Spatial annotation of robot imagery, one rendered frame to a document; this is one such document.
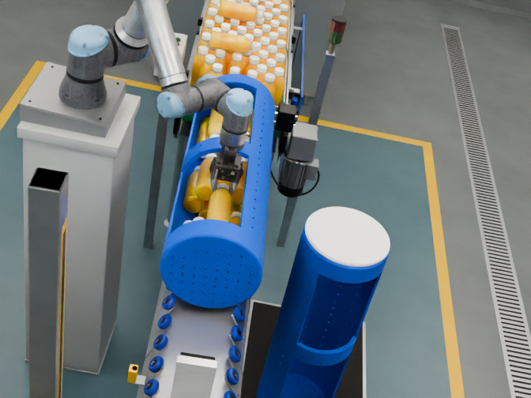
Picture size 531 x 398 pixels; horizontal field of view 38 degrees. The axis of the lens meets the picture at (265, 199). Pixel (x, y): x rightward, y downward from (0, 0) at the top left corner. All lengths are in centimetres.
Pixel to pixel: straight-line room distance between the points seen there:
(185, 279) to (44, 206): 82
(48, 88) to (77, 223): 47
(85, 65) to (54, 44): 290
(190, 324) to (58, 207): 90
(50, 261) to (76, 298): 144
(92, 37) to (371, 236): 107
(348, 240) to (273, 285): 132
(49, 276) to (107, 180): 104
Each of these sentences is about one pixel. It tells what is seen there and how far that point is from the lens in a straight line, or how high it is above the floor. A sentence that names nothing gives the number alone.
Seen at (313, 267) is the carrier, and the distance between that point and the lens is 244.
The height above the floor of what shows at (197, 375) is 104.
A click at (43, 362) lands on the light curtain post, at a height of 122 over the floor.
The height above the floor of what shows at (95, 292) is 47.
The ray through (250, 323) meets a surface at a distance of 334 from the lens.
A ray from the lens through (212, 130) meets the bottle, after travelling 266.
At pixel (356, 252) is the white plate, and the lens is 244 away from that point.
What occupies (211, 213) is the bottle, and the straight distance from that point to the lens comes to 224.
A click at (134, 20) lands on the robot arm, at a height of 150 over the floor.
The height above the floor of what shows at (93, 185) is 97.
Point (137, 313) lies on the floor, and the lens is 351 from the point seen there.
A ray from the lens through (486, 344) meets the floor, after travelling 388.
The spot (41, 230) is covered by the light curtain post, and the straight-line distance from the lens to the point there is 149.
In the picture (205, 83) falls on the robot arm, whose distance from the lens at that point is 220.
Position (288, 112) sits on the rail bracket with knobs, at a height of 100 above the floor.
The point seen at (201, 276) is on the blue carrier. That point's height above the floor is 107.
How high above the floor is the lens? 260
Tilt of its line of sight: 38 degrees down
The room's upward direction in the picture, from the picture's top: 13 degrees clockwise
